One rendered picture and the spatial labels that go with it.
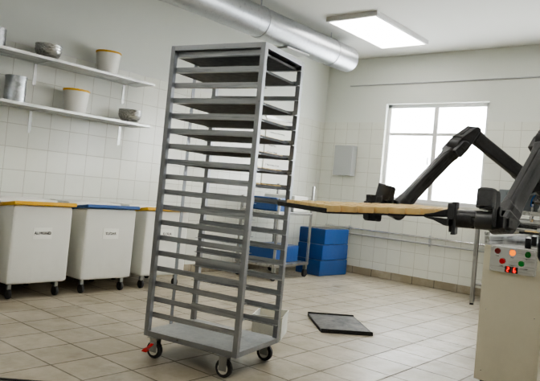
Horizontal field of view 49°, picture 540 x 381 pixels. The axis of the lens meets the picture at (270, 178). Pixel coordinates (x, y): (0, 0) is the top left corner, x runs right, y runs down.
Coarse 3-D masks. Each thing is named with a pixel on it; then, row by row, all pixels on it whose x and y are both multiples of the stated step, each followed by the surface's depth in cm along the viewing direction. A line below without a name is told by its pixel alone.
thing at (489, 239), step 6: (486, 234) 331; (492, 234) 333; (504, 234) 347; (510, 234) 355; (516, 234) 363; (522, 234) 373; (528, 234) 384; (486, 240) 331; (492, 240) 333; (498, 240) 341; (504, 240) 348; (510, 240) 356; (516, 240) 364; (522, 240) 373
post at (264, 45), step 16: (256, 96) 320; (256, 112) 319; (256, 128) 318; (256, 144) 318; (256, 160) 319; (240, 272) 318; (240, 288) 317; (240, 304) 316; (240, 320) 317; (240, 336) 318
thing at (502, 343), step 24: (528, 240) 325; (504, 288) 326; (528, 288) 318; (480, 312) 334; (504, 312) 325; (528, 312) 317; (480, 336) 332; (504, 336) 324; (528, 336) 316; (480, 360) 331; (504, 360) 323; (528, 360) 315
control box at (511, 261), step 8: (504, 248) 325; (512, 248) 322; (520, 248) 320; (496, 256) 327; (504, 256) 324; (512, 256) 322; (520, 256) 319; (536, 256) 314; (496, 264) 327; (504, 264) 324; (512, 264) 321; (528, 264) 316; (536, 264) 315; (512, 272) 321; (520, 272) 318; (528, 272) 316
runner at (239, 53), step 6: (180, 54) 350; (186, 54) 348; (192, 54) 346; (198, 54) 344; (204, 54) 342; (210, 54) 340; (216, 54) 338; (222, 54) 336; (228, 54) 334; (234, 54) 332; (240, 54) 330; (246, 54) 328; (252, 54) 326; (258, 54) 324
